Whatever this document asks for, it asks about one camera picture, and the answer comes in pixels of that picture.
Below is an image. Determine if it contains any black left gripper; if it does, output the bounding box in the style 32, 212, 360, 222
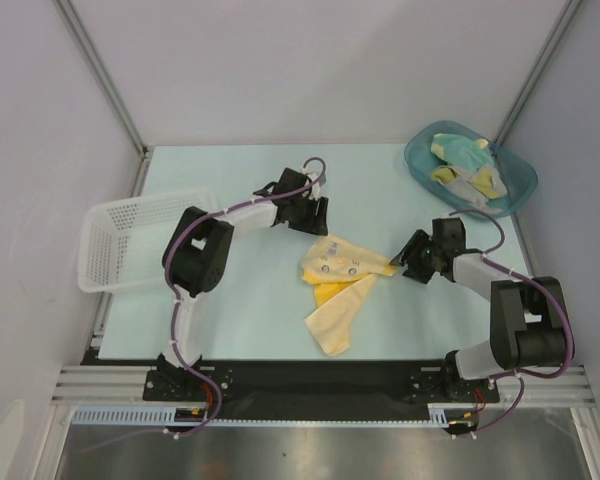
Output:
288, 194, 328, 237

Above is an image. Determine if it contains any yellow face towel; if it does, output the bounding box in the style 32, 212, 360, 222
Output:
300, 235, 396, 357

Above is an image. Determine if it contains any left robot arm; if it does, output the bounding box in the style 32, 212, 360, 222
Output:
158, 157, 329, 400

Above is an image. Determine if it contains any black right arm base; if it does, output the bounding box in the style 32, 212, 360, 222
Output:
407, 350, 500, 404

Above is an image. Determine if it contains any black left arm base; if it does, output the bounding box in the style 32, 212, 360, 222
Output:
142, 355, 233, 402

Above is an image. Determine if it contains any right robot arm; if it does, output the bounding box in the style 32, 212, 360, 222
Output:
390, 216, 575, 402

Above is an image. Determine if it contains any grey yellow towel in basin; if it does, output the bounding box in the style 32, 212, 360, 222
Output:
430, 164, 508, 213

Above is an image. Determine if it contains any green towel in basin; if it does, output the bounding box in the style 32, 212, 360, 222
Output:
430, 133, 494, 172

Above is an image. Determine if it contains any teal plastic basin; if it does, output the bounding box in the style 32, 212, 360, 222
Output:
404, 120, 538, 218

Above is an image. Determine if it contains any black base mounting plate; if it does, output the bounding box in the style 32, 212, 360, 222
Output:
112, 360, 489, 415

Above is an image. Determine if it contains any white perforated plastic basket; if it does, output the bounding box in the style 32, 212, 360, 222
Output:
77, 187, 218, 294

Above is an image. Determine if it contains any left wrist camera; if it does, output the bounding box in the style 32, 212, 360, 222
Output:
307, 172, 326, 199

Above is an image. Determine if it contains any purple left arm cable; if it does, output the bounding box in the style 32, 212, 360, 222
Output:
77, 157, 329, 454

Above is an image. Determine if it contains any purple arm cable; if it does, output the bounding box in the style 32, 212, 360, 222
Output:
447, 209, 576, 441
77, 157, 329, 454

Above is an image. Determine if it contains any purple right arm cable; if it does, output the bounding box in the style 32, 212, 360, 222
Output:
447, 209, 576, 441

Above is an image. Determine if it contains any aluminium front frame rail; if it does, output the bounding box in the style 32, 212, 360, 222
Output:
51, 366, 596, 408

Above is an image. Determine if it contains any right rear aluminium post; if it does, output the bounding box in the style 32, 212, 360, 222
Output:
494, 0, 585, 145

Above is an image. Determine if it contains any aluminium post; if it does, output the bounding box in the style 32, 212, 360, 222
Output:
494, 0, 585, 145
54, 0, 149, 156

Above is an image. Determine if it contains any light blue cable duct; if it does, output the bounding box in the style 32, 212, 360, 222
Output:
72, 405, 476, 429

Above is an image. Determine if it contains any left rear aluminium post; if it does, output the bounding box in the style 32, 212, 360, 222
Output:
54, 0, 149, 156

